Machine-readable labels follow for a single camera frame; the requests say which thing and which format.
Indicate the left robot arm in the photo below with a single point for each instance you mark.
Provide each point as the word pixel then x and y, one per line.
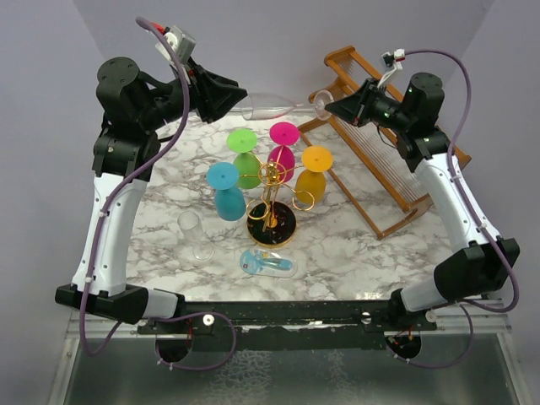
pixel 135 106

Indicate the black mounting base rail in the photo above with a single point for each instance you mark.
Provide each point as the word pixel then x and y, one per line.
pixel 286 325

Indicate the clear champagne flute back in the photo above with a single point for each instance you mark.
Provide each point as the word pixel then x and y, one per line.
pixel 265 106

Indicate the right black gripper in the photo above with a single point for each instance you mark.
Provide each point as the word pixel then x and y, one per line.
pixel 351 107

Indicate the green plastic wine glass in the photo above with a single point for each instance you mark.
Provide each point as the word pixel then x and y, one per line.
pixel 242 141

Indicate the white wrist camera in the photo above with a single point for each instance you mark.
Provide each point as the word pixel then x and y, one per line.
pixel 181 43
pixel 392 62

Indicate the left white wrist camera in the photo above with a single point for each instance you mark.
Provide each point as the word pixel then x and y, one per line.
pixel 181 43

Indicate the wooden dish rack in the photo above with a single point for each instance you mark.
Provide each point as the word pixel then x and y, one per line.
pixel 403 201

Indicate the blue plastic wine glass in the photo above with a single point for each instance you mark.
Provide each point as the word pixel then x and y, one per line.
pixel 228 198

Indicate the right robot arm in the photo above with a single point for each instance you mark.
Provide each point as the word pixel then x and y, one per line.
pixel 481 258

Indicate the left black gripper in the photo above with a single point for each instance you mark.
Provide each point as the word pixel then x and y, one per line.
pixel 206 88

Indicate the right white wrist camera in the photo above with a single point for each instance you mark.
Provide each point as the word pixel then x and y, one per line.
pixel 392 62

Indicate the pink plastic wine glass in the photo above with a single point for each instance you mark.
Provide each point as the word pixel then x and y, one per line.
pixel 284 134

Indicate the orange plastic wine glass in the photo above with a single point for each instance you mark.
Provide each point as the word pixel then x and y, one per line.
pixel 311 183

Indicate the clear champagne flute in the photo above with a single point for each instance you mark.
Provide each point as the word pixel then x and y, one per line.
pixel 191 227
pixel 265 106

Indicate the clear champagne flute front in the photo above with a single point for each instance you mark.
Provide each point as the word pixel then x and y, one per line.
pixel 191 227

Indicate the gold wire wine glass rack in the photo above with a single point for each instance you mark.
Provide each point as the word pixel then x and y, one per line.
pixel 271 223

